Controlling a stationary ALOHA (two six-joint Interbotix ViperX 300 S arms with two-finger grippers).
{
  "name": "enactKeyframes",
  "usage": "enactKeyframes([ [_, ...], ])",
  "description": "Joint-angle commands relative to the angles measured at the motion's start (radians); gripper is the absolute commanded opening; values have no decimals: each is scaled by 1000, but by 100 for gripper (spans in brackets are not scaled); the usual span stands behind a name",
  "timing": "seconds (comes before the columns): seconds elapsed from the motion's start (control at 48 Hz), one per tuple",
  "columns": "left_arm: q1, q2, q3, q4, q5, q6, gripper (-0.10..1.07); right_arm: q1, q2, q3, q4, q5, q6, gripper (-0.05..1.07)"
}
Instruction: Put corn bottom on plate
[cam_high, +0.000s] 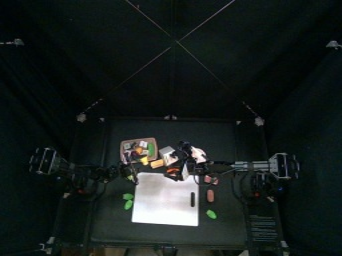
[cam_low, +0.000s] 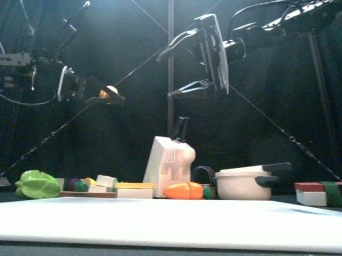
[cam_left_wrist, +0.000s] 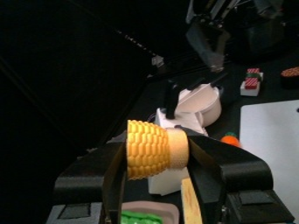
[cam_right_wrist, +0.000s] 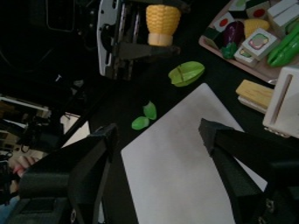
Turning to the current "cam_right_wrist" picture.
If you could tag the red dot toy sushi block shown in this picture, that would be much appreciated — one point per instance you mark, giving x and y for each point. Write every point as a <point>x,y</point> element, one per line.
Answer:
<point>223,22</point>

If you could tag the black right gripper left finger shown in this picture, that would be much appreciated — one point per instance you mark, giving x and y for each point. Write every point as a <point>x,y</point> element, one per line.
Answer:
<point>82,172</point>

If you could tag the wooden toy tray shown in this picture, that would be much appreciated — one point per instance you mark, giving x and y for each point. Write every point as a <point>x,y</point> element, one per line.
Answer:
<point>260,68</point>

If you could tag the purple toy eggplant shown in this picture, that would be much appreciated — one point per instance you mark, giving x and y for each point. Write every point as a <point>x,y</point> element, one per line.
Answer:
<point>232,36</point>

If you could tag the small toy sushi cube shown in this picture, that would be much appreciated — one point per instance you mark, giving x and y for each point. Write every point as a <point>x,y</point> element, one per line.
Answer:
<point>244,56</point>

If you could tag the yellow toy corn piece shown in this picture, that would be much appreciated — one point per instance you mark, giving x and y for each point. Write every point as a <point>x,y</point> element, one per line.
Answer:
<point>161,22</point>

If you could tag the yellow toy corn half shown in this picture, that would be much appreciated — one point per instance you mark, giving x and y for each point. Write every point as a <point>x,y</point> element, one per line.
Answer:
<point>256,26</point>

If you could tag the large green toy corn husk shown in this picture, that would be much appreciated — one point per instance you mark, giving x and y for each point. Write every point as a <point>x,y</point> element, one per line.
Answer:
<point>187,73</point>

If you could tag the yellow wooden toy block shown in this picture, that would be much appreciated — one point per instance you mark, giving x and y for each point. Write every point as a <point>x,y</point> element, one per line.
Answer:
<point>255,94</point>

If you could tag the green topped toy sushi block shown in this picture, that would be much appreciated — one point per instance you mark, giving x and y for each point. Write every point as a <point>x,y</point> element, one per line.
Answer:
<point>237,8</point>

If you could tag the white paper sheet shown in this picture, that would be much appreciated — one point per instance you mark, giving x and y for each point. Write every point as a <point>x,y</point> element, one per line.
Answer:
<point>76,131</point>

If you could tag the small green toy leaf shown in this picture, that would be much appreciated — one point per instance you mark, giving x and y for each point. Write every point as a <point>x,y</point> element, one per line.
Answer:
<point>138,123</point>
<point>149,110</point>

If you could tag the white toy toaster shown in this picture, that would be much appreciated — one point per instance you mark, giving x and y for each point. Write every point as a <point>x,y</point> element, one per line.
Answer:
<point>281,102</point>

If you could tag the person's hand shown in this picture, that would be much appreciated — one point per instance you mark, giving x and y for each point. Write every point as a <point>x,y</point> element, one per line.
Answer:
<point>24,164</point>

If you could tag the large toy sushi cube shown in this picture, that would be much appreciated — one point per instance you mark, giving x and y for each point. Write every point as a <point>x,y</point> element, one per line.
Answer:
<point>259,43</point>

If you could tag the white toy block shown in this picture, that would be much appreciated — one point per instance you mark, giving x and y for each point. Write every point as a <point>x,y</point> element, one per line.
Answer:
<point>280,6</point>
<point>287,19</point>

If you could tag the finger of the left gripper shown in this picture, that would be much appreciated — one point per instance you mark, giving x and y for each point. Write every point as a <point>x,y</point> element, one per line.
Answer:
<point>171,3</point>
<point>145,51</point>

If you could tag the red centre toy sushi block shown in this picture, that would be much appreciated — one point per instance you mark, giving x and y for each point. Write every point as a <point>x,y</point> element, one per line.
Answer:
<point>257,10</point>

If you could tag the green toy pea pod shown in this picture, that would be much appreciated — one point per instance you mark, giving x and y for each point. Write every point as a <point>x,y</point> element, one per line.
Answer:
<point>285,48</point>

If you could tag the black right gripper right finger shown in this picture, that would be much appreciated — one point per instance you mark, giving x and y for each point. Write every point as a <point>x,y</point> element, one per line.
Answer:
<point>237,163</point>

